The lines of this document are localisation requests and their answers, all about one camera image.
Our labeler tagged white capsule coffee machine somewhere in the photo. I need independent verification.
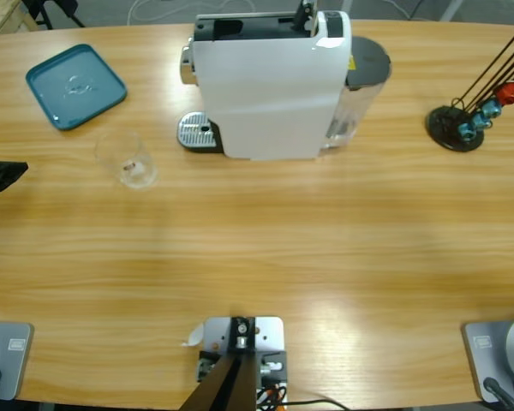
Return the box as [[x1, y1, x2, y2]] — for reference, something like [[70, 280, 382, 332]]
[[178, 0, 353, 163]]

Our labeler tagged white block with dark post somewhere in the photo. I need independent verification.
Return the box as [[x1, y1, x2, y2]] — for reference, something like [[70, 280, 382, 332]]
[[179, 315, 289, 411]]

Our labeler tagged teal square tray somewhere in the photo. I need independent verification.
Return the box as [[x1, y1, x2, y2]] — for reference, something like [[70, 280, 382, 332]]
[[24, 43, 129, 132]]

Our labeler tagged black chair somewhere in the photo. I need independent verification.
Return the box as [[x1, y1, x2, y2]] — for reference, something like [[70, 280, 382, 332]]
[[27, 0, 87, 29]]

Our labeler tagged light wooden crate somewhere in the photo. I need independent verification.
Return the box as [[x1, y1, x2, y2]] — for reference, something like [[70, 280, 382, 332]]
[[0, 0, 39, 39]]

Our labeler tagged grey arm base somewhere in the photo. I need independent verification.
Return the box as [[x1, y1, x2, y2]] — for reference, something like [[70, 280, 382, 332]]
[[461, 315, 514, 403], [0, 320, 35, 402]]

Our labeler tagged red coffee capsule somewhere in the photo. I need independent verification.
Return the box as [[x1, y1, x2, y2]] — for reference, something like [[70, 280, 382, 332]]
[[496, 80, 514, 106]]

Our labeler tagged orange cable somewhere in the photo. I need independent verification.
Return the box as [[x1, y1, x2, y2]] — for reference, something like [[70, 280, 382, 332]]
[[256, 383, 289, 406]]

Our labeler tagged grey metal frame leg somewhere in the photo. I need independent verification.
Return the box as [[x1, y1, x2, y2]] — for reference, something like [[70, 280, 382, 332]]
[[440, 0, 464, 22]]

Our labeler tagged clear drinking glass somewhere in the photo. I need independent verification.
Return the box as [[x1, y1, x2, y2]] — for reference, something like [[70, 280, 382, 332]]
[[93, 129, 159, 191]]

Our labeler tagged black capsule holder with rods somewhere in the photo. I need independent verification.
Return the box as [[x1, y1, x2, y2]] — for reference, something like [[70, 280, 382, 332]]
[[426, 27, 514, 153]]

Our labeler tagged white paper tag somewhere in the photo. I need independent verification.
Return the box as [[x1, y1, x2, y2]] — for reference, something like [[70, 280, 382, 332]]
[[179, 323, 206, 348]]

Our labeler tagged thin black cable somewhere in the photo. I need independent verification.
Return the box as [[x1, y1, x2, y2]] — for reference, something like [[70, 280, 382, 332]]
[[282, 398, 348, 411]]

